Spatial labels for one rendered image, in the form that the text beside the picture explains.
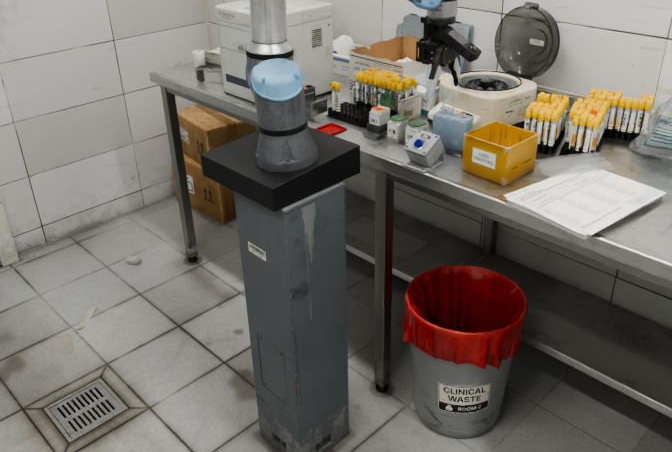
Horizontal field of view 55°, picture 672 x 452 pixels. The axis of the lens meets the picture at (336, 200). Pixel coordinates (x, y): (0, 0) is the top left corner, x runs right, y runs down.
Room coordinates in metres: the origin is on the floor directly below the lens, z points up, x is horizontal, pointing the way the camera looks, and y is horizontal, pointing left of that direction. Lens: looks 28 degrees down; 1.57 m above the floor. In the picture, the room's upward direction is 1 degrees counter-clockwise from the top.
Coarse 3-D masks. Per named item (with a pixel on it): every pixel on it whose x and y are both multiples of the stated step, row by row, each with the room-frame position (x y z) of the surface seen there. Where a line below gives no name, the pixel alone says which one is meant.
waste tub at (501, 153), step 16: (480, 128) 1.52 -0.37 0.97; (496, 128) 1.55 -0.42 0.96; (512, 128) 1.52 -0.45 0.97; (464, 144) 1.47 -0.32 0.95; (480, 144) 1.44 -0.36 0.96; (496, 144) 1.41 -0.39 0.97; (512, 144) 1.52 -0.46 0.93; (528, 144) 1.44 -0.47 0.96; (464, 160) 1.47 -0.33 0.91; (480, 160) 1.43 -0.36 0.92; (496, 160) 1.40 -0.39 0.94; (512, 160) 1.39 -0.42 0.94; (528, 160) 1.44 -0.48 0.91; (480, 176) 1.43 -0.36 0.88; (496, 176) 1.40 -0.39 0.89; (512, 176) 1.40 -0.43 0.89
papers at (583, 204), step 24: (528, 192) 1.32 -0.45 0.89; (552, 192) 1.31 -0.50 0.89; (576, 192) 1.31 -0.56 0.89; (600, 192) 1.31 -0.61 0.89; (624, 192) 1.30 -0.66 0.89; (648, 192) 1.30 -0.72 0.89; (552, 216) 1.20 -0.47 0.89; (576, 216) 1.20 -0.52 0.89; (600, 216) 1.20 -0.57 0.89; (624, 216) 1.21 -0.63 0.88
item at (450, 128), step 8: (440, 112) 1.64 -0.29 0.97; (448, 112) 1.63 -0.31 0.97; (440, 120) 1.61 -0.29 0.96; (448, 120) 1.60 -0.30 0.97; (456, 120) 1.58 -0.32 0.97; (464, 120) 1.57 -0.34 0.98; (472, 120) 1.59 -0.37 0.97; (432, 128) 1.63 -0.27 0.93; (440, 128) 1.61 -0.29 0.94; (448, 128) 1.60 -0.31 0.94; (456, 128) 1.58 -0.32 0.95; (464, 128) 1.57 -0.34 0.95; (472, 128) 1.59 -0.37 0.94; (440, 136) 1.61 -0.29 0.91; (448, 136) 1.60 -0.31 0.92; (456, 136) 1.58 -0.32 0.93; (448, 144) 1.60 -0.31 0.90; (456, 144) 1.58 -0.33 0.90; (448, 152) 1.58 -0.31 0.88; (456, 152) 1.57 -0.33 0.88
